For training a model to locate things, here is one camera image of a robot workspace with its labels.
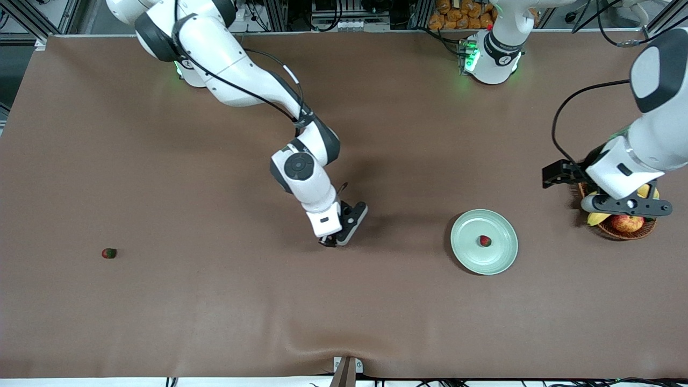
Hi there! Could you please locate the light green round plate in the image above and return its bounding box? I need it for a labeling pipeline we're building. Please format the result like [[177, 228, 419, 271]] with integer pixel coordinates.
[[450, 209, 519, 276]]

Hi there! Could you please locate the brown wicker basket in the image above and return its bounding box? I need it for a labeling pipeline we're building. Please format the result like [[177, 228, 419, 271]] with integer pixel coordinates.
[[578, 182, 658, 241]]

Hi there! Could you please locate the red yellow apple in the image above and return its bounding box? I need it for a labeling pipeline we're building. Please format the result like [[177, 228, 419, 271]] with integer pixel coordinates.
[[611, 215, 645, 233]]

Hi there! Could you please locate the brown table cloth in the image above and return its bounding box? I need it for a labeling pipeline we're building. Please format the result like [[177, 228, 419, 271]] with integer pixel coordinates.
[[0, 30, 688, 379]]

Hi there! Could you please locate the bag of orange bread rolls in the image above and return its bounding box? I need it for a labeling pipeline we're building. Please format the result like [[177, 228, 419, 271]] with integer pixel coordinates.
[[428, 0, 496, 31]]

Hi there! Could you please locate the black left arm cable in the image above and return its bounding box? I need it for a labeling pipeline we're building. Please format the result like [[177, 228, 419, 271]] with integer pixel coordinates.
[[551, 0, 654, 164]]

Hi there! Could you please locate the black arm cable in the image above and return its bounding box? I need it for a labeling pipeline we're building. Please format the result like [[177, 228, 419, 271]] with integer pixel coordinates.
[[173, 0, 349, 195], [551, 0, 654, 164]]

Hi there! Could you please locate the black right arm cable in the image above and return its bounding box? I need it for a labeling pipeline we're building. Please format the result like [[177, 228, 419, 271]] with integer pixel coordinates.
[[173, 0, 349, 195]]

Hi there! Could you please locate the aluminium frame profile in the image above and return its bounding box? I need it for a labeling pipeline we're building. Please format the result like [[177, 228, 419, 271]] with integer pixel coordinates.
[[266, 0, 289, 31]]

